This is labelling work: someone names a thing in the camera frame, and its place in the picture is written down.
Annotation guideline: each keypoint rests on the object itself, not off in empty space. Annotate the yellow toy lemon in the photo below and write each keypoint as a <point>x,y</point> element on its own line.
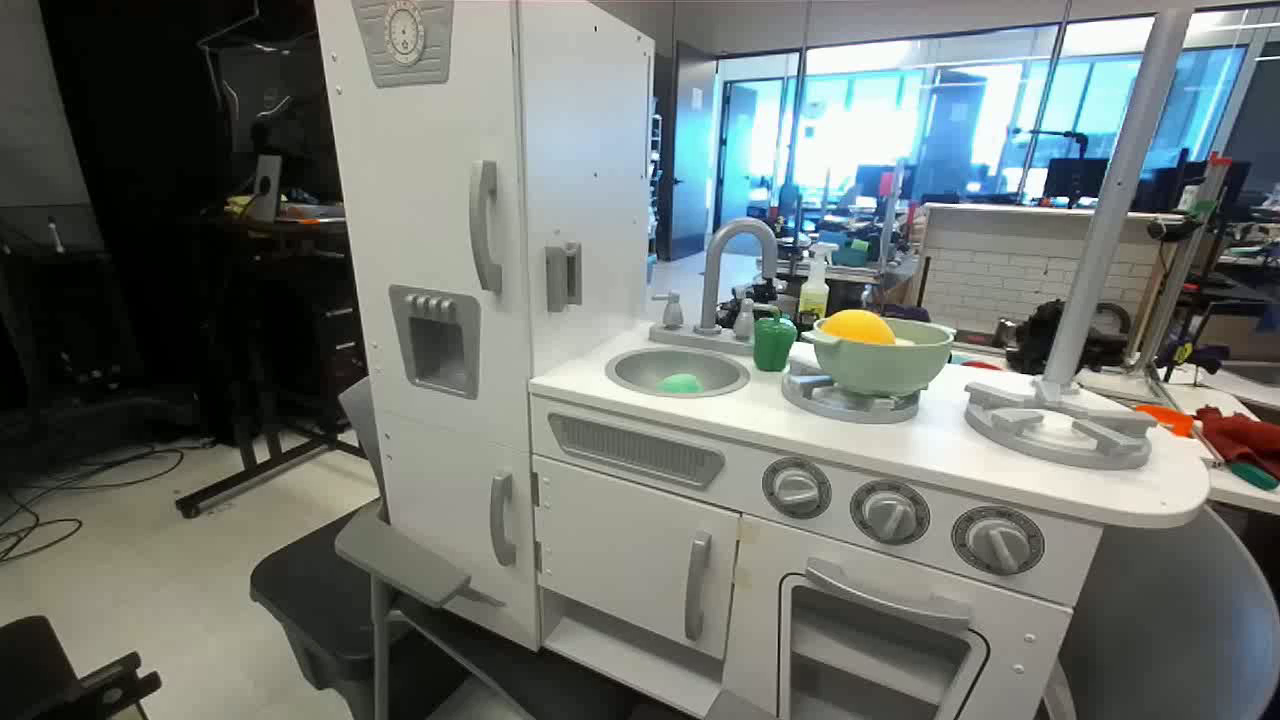
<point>857,327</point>

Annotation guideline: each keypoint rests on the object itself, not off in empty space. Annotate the white tall fridge door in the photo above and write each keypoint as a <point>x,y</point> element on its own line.
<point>426,201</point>

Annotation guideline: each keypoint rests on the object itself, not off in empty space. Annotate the white short fridge door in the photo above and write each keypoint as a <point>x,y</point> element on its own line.
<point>434,522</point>

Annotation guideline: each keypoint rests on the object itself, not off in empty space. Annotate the grey round fridge emblem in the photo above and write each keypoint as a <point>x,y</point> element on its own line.
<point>402,34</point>

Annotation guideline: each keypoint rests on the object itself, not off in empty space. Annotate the grey vent panel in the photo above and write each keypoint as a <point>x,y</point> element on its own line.
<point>632,448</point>

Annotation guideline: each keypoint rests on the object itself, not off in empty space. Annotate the silver toy faucet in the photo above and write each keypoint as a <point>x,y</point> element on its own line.
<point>711,285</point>

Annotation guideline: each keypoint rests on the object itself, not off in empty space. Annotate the grey toy phone cradle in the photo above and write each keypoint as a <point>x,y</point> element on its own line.
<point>563,279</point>

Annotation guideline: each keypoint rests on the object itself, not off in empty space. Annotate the green toy cup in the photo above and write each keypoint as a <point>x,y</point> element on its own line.
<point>775,347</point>

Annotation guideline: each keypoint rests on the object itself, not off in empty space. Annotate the yellow spray bottle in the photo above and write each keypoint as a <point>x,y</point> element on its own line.
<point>814,292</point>

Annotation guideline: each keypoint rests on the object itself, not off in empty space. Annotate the white sink cabinet door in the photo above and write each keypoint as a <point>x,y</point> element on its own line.
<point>627,553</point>

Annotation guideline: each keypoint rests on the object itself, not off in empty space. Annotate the white slotted wheel plate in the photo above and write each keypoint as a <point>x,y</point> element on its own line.
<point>835,402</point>

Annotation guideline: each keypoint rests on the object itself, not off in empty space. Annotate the grey stove knob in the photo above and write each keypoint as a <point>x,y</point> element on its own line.
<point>999,540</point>
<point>797,489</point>
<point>891,512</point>

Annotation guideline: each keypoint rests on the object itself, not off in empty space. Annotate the grey ice dispenser box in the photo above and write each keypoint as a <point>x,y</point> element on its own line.
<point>434,341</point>

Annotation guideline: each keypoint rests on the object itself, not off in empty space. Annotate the white toy kitchen unit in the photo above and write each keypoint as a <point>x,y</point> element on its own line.
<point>585,160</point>

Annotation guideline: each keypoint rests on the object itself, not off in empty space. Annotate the pale green bowl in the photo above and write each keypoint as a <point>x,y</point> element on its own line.
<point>882,366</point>

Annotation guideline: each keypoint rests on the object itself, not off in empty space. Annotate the white oven door with window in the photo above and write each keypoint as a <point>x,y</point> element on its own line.
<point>753,613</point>

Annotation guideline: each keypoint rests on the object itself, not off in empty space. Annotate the black desk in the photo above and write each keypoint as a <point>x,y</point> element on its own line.
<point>265,334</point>

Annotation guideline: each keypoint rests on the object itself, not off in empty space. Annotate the white office counter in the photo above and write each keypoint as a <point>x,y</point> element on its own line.
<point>1014,262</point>

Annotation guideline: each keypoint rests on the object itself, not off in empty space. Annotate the grey toy stove burner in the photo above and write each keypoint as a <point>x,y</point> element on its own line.
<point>1063,434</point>

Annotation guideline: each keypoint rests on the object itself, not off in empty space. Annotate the black backpack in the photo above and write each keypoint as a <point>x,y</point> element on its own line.
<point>1065,341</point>

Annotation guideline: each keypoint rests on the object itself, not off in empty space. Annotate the white metal pole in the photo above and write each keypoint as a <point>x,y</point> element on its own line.
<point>1112,185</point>

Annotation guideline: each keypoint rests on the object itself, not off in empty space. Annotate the orange plastic tool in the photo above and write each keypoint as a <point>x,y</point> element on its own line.
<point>1168,417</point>

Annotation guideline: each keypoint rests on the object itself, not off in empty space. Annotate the red cloth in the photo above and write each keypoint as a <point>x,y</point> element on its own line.
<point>1241,438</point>

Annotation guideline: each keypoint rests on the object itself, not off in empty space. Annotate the teal plastic item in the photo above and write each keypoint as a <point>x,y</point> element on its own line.
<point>1254,475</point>

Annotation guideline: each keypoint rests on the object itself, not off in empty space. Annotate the black chair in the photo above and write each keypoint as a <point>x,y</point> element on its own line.
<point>54,675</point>

